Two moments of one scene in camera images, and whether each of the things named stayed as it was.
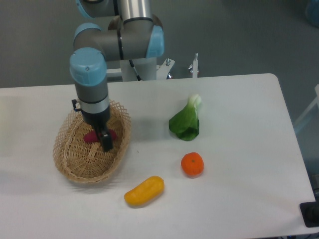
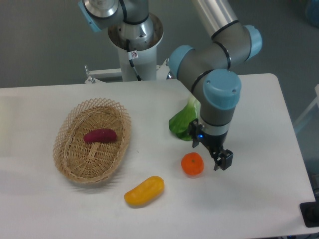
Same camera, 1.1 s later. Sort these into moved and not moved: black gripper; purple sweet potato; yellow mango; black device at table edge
Moved: black gripper
Not moved: yellow mango; purple sweet potato; black device at table edge
